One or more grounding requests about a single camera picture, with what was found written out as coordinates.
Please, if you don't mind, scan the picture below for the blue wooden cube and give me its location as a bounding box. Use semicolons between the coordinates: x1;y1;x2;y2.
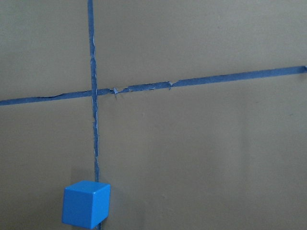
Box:
61;181;111;229

